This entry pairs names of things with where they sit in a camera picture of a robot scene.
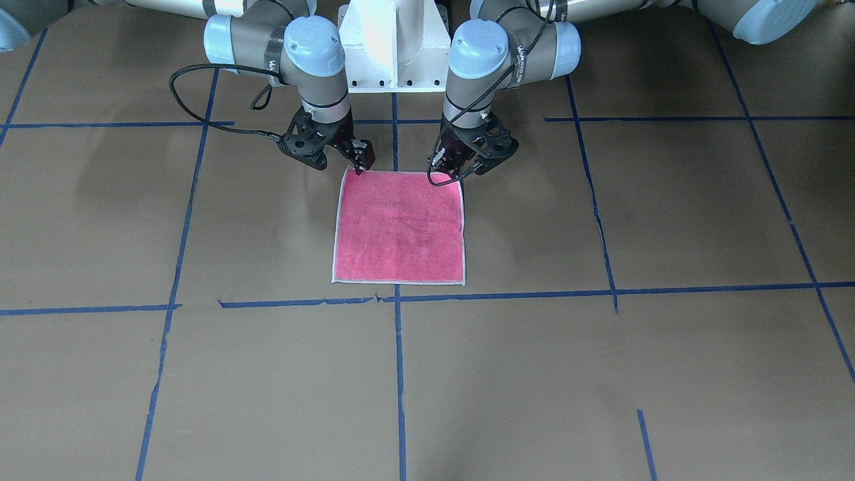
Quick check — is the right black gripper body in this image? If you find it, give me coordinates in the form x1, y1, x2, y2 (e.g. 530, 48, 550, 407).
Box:
277, 108, 358, 171

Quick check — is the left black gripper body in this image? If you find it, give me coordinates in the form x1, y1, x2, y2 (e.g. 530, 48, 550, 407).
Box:
427, 114, 519, 178

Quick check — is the pink towel with grey edge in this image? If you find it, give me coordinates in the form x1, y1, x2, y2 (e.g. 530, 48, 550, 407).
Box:
331, 167, 466, 285

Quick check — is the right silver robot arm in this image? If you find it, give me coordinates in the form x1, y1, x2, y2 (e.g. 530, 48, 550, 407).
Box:
126, 1, 375, 174

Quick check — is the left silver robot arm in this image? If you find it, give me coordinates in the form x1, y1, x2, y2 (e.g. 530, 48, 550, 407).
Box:
427, 1, 653, 186

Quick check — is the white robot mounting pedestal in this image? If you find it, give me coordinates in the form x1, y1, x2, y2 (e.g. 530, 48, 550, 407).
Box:
338, 1, 451, 94

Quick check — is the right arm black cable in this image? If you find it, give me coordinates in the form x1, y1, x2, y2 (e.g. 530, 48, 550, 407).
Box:
168, 63, 285, 142

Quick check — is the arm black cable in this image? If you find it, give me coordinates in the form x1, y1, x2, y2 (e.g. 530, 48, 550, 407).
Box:
168, 63, 285, 142
427, 0, 558, 188

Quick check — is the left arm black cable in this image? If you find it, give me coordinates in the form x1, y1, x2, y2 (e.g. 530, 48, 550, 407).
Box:
427, 0, 558, 188

